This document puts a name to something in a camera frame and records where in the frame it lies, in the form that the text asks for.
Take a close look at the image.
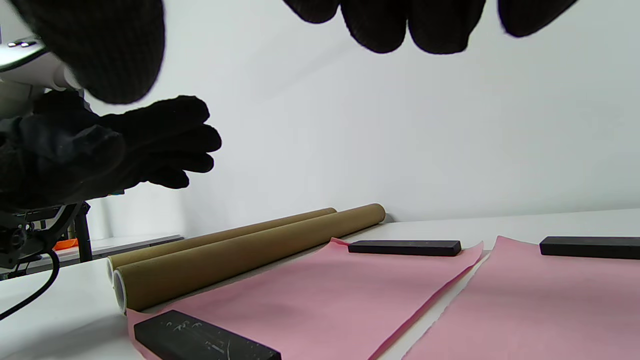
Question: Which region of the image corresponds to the brown cardboard mailing tube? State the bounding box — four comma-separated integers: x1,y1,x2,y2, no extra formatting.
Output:
106,207,337,285
112,203,387,314

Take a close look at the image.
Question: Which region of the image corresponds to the black metal stand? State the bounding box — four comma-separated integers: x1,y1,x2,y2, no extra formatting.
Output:
62,201,93,264

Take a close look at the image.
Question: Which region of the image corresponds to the person's left hand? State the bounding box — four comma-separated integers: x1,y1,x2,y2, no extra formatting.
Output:
0,90,222,211

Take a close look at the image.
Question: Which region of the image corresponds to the black wrist camera unit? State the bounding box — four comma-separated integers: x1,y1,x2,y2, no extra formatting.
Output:
0,200,63,278

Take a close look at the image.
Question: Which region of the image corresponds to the black cable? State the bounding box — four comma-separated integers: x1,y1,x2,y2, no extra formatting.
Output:
0,249,61,321

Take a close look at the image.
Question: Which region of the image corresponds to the grey round hand tracker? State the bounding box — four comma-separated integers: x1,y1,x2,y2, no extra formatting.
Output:
0,37,83,118

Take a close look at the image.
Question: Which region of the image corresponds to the pink paper sheet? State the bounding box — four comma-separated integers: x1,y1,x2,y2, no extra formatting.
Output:
126,237,485,360
402,235,640,360

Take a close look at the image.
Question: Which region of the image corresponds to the black rectangular weight bar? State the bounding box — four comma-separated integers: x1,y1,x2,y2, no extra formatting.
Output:
348,239,462,257
133,309,282,360
539,235,640,260

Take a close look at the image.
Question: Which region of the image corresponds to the person's right hand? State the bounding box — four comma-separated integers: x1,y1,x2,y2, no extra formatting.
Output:
10,0,581,105

